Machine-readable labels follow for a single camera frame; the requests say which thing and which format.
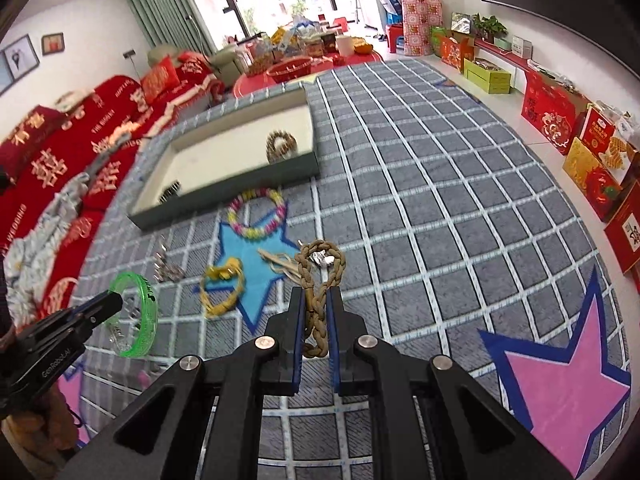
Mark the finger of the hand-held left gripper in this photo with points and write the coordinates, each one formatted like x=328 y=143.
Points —
x=100 y=301
x=102 y=319

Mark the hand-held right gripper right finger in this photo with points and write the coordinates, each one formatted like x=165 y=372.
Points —
x=334 y=340

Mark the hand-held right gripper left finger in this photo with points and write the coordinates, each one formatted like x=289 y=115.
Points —
x=298 y=332

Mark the green translucent bangle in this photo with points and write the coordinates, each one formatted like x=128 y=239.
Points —
x=148 y=310

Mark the black hair clip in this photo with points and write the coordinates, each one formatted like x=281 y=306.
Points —
x=170 y=193

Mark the grey-green jewelry tray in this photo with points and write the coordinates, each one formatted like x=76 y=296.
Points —
x=225 y=195

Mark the grey white cloth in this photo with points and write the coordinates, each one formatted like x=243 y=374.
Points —
x=40 y=240

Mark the sofa with red cover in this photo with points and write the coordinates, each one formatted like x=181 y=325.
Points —
x=45 y=160

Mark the grey checked star blanket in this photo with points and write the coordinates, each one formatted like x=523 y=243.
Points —
x=440 y=220

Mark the red embroidered cushion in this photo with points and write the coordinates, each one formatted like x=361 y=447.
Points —
x=161 y=77

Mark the red round table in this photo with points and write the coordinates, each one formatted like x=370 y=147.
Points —
x=250 y=85

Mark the small red framed picture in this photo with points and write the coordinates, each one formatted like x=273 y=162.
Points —
x=52 y=43

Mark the red woven basket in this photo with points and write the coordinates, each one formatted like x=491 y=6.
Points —
x=290 y=69

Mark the beige armchair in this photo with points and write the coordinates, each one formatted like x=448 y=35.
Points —
x=220 y=60

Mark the white cup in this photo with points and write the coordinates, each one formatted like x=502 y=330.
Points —
x=345 y=45

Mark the orange bowl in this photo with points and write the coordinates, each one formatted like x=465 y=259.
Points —
x=363 y=48

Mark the green curtain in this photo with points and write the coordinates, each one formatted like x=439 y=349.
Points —
x=165 y=5

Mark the red and yellow box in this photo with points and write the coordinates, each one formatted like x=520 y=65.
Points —
x=592 y=180

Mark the yellow-green flat box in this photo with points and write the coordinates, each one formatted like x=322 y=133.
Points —
x=487 y=76

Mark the red carton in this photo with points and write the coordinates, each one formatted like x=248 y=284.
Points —
x=625 y=232

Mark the large red gift box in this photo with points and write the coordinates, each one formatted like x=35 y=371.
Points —
x=547 y=112

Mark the green gift box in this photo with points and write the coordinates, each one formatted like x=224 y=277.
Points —
x=439 y=40

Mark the red patterned wrapped box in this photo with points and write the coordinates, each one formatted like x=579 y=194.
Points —
x=421 y=20

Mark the waffle print box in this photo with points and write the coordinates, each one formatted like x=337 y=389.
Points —
x=612 y=147

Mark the blue and white box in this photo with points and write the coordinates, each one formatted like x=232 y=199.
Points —
x=390 y=4

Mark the potted green plant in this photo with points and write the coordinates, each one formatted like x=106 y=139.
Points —
x=489 y=25

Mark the framed wall picture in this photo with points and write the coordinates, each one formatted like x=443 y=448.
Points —
x=21 y=56

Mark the pink wall shelf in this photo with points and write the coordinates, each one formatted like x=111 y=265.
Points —
x=515 y=57

